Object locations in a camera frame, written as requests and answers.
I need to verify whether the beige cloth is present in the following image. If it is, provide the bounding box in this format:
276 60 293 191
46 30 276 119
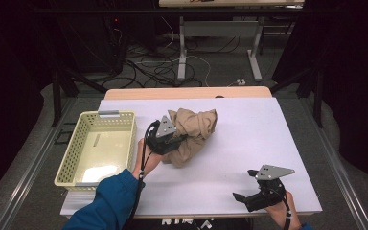
161 107 219 169

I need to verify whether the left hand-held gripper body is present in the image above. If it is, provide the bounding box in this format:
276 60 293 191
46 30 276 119
145 115 187 156

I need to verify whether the person's left hand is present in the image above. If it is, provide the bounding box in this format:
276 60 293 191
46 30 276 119
131 138 167 180

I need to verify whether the person's black printed shirt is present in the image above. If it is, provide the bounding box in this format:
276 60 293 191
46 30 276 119
160 218 254 230

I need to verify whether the pale yellow plastic basket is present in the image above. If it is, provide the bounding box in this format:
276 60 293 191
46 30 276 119
54 109 138 193

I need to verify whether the black metal stand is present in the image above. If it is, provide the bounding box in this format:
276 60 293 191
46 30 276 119
269 65 326 129
51 61 109 127

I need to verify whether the desk with white legs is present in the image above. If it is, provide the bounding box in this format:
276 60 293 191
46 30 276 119
158 0 306 81

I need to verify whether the black equipment with red light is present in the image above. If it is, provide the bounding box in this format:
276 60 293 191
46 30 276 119
102 13 130 76

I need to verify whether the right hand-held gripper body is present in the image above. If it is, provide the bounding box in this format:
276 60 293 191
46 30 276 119
245 164 296 213

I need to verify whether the tangle of black floor cables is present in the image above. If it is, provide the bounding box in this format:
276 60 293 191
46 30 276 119
120 36 242 89

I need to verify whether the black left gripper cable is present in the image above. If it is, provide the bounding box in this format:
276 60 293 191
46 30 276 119
124 119 161 230

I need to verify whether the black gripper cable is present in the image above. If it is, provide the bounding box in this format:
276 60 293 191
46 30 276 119
124 119 161 230
268 187 292 230

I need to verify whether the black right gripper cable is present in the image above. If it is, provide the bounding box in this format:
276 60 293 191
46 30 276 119
268 187 292 230

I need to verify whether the person's right hand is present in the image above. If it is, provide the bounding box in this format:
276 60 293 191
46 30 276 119
264 191 302 230

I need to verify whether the aluminium frame rail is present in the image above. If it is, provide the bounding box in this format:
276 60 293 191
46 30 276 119
300 95 368 230
0 95 78 230

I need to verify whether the black curtain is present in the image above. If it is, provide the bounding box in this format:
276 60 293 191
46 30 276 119
272 0 368 190
0 0 60 207

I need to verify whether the white floor cable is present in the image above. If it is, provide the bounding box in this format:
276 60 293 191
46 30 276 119
140 15 213 88

